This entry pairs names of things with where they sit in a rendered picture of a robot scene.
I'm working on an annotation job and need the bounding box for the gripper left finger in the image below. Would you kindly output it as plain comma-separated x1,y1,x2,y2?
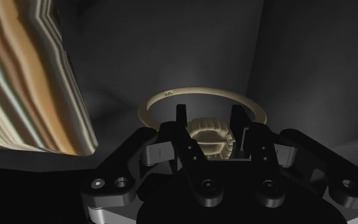
79,104,226,209

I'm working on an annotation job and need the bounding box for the beige ribbed round dish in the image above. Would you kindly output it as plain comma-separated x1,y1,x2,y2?
137,87,268,161

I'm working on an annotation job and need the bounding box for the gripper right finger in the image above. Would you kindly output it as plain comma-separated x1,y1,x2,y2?
230,104,358,213

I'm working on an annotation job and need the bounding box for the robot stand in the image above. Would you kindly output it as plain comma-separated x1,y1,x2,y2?
0,0,99,157

